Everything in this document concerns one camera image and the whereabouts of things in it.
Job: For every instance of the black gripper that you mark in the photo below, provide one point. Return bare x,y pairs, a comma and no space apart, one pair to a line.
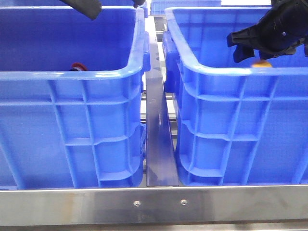
280,31

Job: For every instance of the yellow push button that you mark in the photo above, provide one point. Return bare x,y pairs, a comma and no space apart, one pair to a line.
261,64

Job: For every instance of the red push button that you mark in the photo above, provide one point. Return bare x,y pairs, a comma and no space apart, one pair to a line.
78,67

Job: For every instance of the right blue plastic bin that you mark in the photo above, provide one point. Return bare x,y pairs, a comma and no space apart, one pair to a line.
237,125

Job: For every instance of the blue plastic bin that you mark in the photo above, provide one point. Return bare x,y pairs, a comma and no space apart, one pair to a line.
71,129
237,125

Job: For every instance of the rear right blue bin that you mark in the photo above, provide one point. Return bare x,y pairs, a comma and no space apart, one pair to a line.
158,6

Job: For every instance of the left blue plastic bin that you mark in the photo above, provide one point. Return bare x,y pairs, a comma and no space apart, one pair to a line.
71,129

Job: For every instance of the steel front rail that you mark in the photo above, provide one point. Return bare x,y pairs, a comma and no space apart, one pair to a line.
158,205

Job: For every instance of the right rail screw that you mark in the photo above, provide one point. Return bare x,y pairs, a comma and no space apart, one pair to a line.
183,202

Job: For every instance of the rail screw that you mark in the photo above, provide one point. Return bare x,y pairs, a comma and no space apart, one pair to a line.
183,202
137,203

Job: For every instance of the left rail screw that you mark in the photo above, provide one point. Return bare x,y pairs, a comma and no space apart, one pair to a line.
137,203

